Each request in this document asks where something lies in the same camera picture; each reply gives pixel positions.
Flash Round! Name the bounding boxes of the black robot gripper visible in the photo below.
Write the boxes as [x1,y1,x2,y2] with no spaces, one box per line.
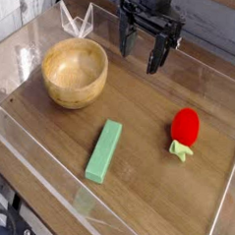
[119,0,186,75]

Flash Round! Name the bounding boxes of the red plush strawberry toy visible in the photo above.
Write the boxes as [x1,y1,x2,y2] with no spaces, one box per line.
[169,108,200,162]

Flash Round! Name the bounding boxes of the wooden bowl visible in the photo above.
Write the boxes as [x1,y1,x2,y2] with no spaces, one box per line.
[41,38,108,109]

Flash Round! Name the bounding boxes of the green rectangular block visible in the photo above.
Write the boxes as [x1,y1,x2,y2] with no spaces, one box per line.
[86,120,122,184]

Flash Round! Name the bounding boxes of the clear acrylic corner bracket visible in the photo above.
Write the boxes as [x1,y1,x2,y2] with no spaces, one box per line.
[59,1,93,38]

